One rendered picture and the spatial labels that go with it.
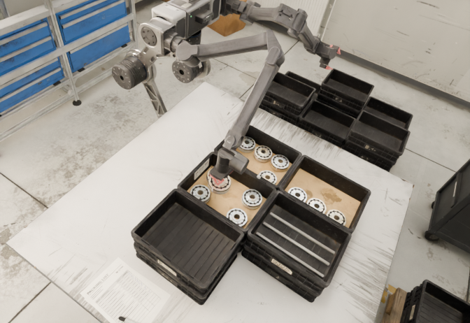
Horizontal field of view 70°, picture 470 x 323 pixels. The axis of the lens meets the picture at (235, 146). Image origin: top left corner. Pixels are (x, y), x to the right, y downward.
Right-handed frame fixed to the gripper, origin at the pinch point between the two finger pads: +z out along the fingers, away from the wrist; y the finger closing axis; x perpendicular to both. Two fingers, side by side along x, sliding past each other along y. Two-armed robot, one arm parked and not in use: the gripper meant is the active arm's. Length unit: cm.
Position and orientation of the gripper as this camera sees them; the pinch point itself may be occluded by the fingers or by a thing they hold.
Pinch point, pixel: (220, 180)
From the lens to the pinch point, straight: 152.5
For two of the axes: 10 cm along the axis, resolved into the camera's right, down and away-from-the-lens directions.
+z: -1.3, 6.4, 7.6
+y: 5.7, -5.8, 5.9
